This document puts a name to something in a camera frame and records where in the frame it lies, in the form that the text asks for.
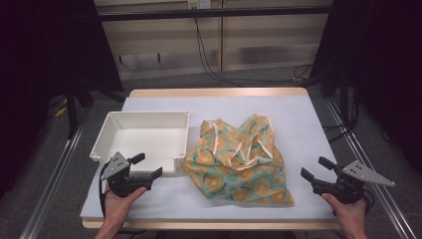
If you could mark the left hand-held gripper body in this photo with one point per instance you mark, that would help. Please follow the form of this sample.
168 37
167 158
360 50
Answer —
119 177

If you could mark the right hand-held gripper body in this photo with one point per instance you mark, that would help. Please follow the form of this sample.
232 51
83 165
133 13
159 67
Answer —
348 186

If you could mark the white plastic tray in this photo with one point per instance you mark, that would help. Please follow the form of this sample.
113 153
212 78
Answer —
149 139

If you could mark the orange patterned green fabric bag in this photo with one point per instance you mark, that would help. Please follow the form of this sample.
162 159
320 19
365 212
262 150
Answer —
235 162

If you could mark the person's right hand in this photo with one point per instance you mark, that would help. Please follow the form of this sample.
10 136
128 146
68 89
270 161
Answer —
348 212

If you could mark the person's left hand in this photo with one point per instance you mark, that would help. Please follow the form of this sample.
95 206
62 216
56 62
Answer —
120 205

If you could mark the white table mat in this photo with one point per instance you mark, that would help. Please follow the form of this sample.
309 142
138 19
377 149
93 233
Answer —
282 116

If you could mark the black stand leg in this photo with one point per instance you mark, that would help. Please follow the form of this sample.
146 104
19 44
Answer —
71 113

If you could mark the black curtain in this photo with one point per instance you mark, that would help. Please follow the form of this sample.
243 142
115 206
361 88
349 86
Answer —
381 66
40 66

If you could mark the black horizontal bar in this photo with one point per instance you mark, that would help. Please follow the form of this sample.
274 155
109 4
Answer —
215 13

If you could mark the metal floor rail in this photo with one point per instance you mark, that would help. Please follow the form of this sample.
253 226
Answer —
49 186
375 172

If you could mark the white wall socket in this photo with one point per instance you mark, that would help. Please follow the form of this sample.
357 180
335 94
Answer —
199 3

